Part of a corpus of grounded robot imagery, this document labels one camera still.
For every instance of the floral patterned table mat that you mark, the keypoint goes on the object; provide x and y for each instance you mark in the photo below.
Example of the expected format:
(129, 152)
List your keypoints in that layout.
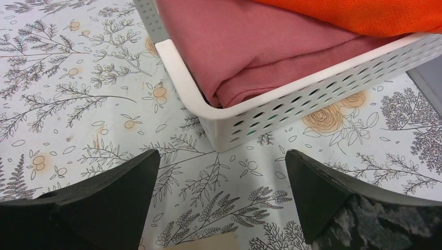
(83, 90)

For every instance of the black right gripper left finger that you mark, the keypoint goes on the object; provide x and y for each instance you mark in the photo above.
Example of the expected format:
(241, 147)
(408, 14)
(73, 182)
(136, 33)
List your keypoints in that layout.
(106, 211)

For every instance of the orange folded cloth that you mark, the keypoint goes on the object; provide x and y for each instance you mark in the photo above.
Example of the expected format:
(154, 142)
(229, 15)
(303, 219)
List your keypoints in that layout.
(381, 18)

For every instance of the white perforated plastic basket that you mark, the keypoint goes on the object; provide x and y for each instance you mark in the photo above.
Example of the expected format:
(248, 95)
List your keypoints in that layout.
(229, 127)

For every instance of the pink folded cloth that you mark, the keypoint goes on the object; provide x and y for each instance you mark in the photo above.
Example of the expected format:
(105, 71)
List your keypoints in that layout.
(237, 50)

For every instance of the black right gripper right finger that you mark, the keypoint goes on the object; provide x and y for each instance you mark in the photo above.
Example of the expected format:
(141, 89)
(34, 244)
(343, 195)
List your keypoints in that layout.
(337, 211)

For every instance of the brown kraft wrapping paper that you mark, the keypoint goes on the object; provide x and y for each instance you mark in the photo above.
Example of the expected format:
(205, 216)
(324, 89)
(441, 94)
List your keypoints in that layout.
(225, 241)

